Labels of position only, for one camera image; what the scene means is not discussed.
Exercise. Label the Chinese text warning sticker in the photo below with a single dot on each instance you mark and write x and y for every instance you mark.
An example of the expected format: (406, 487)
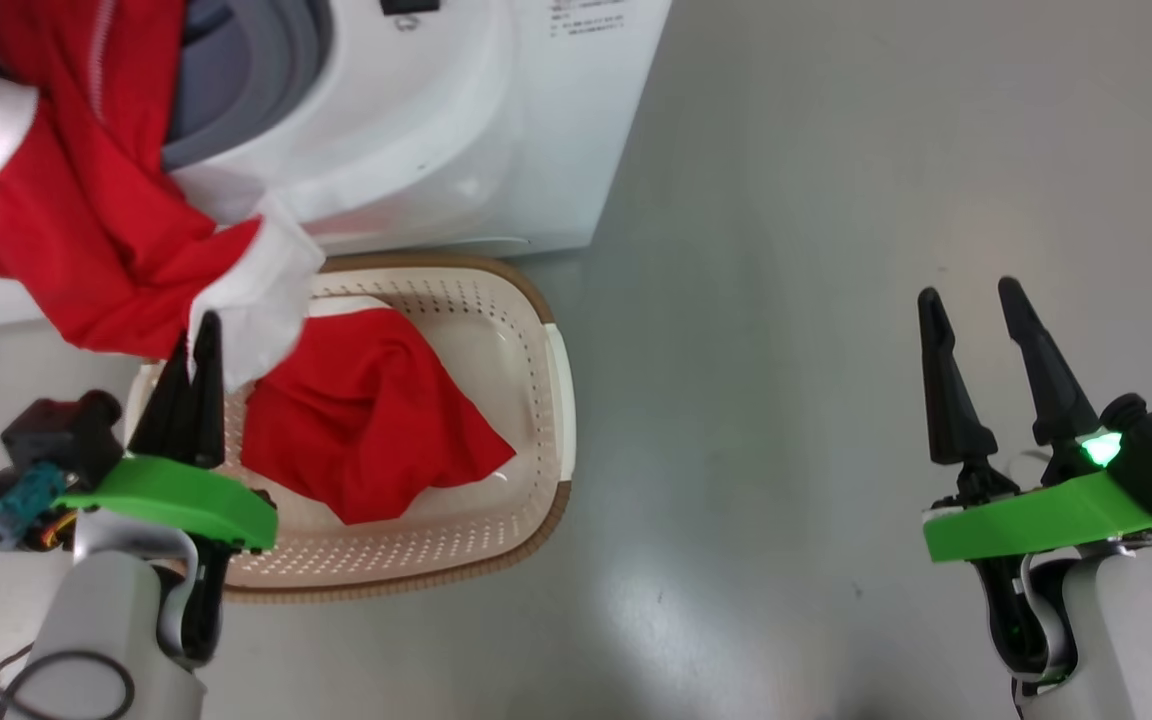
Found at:
(586, 15)

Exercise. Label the grey rubber door seal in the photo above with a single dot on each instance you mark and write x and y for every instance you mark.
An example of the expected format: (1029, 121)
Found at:
(266, 80)

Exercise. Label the red and white garment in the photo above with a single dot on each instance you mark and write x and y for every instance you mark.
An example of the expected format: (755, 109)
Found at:
(376, 420)

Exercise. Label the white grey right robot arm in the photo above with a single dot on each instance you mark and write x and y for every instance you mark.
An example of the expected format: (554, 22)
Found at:
(1136, 640)

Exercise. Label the cream perforated laundry basket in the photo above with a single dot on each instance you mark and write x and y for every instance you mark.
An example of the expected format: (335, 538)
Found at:
(416, 560)

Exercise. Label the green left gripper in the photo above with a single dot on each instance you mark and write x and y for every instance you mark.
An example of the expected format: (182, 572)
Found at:
(176, 498)

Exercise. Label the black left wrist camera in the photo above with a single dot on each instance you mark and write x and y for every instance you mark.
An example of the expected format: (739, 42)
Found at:
(66, 432)

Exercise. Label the blurry black object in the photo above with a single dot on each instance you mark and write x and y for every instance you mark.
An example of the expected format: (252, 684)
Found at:
(409, 5)

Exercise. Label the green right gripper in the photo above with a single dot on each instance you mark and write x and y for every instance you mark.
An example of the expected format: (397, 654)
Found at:
(1036, 520)

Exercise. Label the white front-load washing machine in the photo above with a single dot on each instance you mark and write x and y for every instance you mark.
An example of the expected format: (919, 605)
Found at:
(416, 130)

